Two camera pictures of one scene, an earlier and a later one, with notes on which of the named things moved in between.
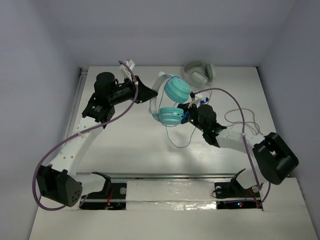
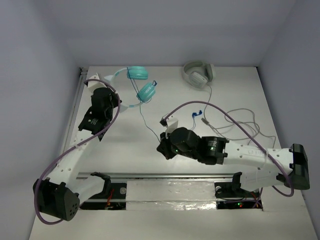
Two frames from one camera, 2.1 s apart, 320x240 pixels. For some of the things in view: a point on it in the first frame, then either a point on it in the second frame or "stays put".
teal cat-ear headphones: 177,90 -> 145,93
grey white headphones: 200,74 stays put
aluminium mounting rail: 87,175 stays put
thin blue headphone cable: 165,126 -> 139,106
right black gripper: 184,106 -> 164,146
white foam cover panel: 170,195 stays put
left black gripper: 137,88 -> 115,100
